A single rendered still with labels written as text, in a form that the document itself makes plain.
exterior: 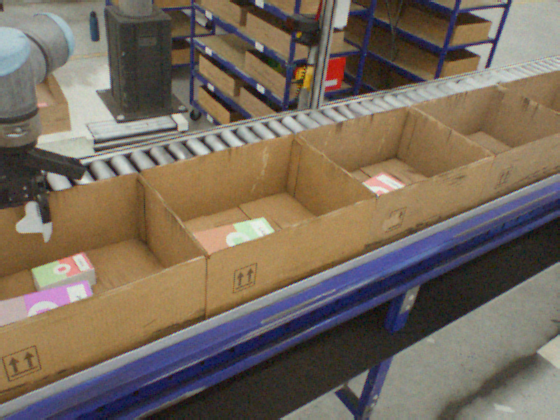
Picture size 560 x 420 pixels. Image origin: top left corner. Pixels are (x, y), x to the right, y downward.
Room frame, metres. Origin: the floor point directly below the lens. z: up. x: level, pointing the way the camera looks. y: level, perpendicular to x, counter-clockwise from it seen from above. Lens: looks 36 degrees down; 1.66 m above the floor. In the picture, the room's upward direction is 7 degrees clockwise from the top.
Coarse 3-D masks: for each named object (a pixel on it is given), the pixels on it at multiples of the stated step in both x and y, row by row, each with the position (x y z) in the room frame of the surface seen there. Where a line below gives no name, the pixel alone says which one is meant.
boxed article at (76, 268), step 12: (48, 264) 0.74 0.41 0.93; (60, 264) 0.74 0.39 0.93; (72, 264) 0.75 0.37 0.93; (84, 264) 0.75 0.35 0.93; (36, 276) 0.71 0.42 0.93; (48, 276) 0.71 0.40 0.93; (60, 276) 0.71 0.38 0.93; (72, 276) 0.72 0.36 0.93; (84, 276) 0.73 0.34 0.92; (36, 288) 0.71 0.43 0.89; (48, 288) 0.69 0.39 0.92
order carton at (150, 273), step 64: (64, 192) 0.82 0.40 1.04; (128, 192) 0.90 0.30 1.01; (0, 256) 0.74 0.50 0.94; (64, 256) 0.81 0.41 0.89; (128, 256) 0.84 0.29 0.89; (192, 256) 0.72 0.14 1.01; (64, 320) 0.54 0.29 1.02; (128, 320) 0.60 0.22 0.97; (192, 320) 0.67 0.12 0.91; (0, 384) 0.47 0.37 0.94
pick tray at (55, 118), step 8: (48, 80) 1.83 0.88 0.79; (40, 88) 1.81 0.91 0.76; (48, 88) 1.82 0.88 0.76; (56, 88) 1.70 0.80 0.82; (40, 96) 1.75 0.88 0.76; (48, 96) 1.75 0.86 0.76; (56, 96) 1.72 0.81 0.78; (64, 96) 1.59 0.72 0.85; (48, 104) 1.69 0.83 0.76; (56, 104) 1.53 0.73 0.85; (64, 104) 1.54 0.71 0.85; (40, 112) 1.50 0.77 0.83; (48, 112) 1.51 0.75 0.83; (56, 112) 1.53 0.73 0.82; (64, 112) 1.54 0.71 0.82; (40, 120) 1.50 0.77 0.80; (48, 120) 1.51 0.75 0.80; (56, 120) 1.52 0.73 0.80; (64, 120) 1.54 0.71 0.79; (48, 128) 1.51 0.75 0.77; (56, 128) 1.52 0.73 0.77; (64, 128) 1.54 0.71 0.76
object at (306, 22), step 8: (288, 16) 1.94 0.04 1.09; (296, 16) 1.94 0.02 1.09; (304, 16) 1.95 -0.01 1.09; (312, 16) 1.98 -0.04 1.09; (288, 24) 1.93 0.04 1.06; (296, 24) 1.90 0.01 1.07; (304, 24) 1.92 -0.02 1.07; (312, 24) 1.94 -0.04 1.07; (304, 32) 1.94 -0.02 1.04; (312, 32) 1.95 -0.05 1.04; (304, 40) 1.95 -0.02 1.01
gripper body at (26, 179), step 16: (32, 144) 0.77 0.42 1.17; (0, 160) 0.75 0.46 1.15; (16, 160) 0.76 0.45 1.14; (0, 176) 0.75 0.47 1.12; (16, 176) 0.75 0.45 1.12; (32, 176) 0.77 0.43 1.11; (0, 192) 0.73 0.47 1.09; (16, 192) 0.74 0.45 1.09; (32, 192) 0.76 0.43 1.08; (0, 208) 0.72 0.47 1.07
